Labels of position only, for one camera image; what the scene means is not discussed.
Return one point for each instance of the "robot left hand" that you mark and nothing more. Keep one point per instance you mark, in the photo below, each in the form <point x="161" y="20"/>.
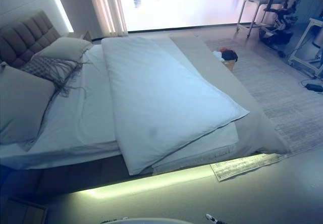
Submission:
<point x="123" y="219"/>

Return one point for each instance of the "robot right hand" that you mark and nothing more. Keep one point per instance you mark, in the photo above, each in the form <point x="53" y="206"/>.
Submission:
<point x="210" y="218"/>

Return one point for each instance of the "white duvet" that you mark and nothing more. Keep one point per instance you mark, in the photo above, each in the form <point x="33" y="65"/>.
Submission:
<point x="164" y="95"/>

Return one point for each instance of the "white fitted bed sheet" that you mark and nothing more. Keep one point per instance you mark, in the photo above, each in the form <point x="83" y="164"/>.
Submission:
<point x="83" y="108"/>

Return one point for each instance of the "white bed mattress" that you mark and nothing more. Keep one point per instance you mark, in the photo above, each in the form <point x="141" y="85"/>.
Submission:
<point x="277" y="103"/>

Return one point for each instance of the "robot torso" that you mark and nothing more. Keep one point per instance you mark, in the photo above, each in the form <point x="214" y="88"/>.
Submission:
<point x="156" y="221"/>

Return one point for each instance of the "brown wooden cabinet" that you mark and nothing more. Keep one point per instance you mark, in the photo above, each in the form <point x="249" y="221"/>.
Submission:
<point x="27" y="211"/>

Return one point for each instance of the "beige bedspread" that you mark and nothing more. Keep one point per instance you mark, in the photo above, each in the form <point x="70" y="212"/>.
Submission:
<point x="252" y="123"/>

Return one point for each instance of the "large beige pillow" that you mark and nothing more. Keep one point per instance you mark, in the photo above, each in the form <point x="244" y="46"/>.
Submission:
<point x="22" y="103"/>

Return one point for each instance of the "woven laundry basket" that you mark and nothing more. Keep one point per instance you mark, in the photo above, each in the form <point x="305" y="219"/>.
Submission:
<point x="229" y="65"/>

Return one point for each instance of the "white garment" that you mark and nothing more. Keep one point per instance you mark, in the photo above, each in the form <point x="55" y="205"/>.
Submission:
<point x="217" y="55"/>

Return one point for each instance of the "black garment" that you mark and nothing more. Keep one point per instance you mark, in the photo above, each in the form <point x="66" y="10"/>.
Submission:
<point x="229" y="55"/>

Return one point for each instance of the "black power adapter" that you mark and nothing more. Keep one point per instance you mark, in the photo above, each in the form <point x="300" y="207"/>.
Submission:
<point x="314" y="87"/>

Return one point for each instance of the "red garment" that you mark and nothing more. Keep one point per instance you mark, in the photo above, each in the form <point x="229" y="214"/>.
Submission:
<point x="223" y="50"/>

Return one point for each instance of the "small beige pillow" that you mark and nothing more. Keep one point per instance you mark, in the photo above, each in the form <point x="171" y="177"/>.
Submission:
<point x="65" y="48"/>

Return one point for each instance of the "light wooden nightstand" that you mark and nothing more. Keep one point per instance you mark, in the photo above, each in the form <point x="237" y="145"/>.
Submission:
<point x="75" y="35"/>

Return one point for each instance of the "brown tufted headboard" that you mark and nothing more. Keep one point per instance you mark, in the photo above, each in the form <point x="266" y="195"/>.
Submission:
<point x="22" y="37"/>

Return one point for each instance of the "sheer white curtain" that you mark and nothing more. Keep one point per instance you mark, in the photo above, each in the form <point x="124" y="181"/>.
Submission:
<point x="106" y="7"/>

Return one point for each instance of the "large bright window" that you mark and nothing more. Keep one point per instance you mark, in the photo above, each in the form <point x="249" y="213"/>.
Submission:
<point x="181" y="4"/>

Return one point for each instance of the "black wheeled machine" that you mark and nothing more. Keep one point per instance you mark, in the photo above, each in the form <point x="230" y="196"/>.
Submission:
<point x="277" y="12"/>

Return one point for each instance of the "dark brown bed frame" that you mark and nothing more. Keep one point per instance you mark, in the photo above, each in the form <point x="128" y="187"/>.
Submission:
<point x="63" y="176"/>

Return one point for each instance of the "white frame cart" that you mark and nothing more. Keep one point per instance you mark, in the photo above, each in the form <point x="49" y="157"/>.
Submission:
<point x="311" y="24"/>

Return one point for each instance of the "wall light strip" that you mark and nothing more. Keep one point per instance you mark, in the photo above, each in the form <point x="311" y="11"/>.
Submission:
<point x="63" y="7"/>

